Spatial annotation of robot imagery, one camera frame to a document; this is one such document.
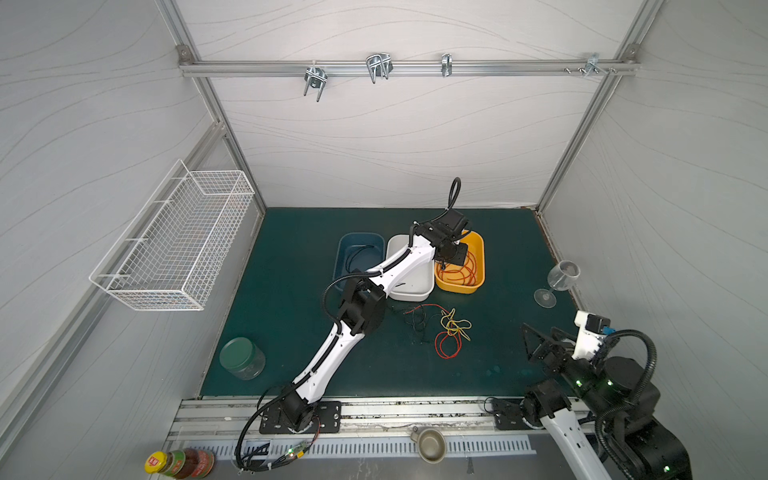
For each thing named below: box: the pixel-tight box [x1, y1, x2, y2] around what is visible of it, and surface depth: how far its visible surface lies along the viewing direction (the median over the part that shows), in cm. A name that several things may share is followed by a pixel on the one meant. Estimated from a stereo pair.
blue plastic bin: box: [333, 232, 386, 292], surface depth 106 cm
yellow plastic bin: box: [434, 230, 485, 294], surface depth 103 cm
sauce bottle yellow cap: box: [144, 448, 215, 479], surface depth 59 cm
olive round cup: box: [410, 426, 447, 465], surface depth 70 cm
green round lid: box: [219, 336, 266, 381], surface depth 76 cm
